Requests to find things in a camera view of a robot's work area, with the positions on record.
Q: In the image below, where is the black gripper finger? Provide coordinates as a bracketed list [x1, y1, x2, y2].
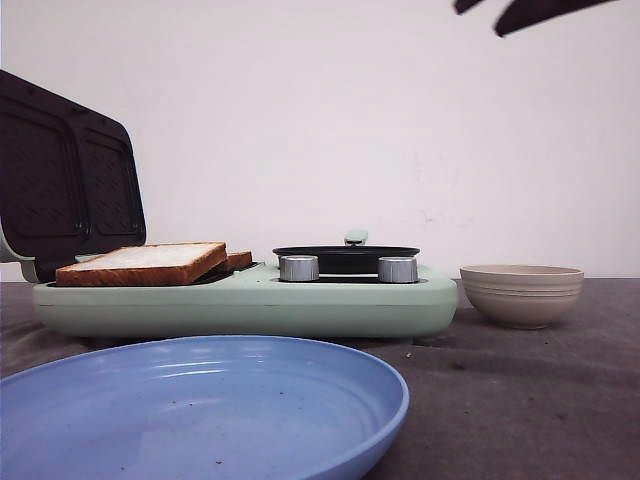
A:
[453, 0, 483, 14]
[494, 0, 610, 37]

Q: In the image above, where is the beige ribbed bowl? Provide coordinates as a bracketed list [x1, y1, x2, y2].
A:
[460, 264, 584, 330]

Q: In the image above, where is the white bread slice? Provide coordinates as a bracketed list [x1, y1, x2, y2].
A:
[223, 250, 253, 271]
[55, 242, 227, 287]

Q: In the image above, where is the breakfast maker hinged lid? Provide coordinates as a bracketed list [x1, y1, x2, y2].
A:
[1, 71, 146, 283]

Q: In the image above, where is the mint green breakfast maker base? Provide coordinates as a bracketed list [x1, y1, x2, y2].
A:
[33, 263, 458, 338]

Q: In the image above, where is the right silver control knob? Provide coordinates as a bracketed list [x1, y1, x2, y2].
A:
[377, 256, 419, 284]

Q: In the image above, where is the silver control knob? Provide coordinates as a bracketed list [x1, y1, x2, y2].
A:
[279, 255, 320, 282]
[377, 256, 419, 284]

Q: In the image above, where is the black round frying pan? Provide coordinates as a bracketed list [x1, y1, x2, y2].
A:
[273, 229, 420, 275]

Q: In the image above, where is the left silver control knob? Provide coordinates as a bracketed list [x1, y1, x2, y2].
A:
[279, 255, 320, 282]

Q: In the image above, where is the blue round plate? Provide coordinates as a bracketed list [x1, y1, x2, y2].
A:
[1, 336, 410, 479]

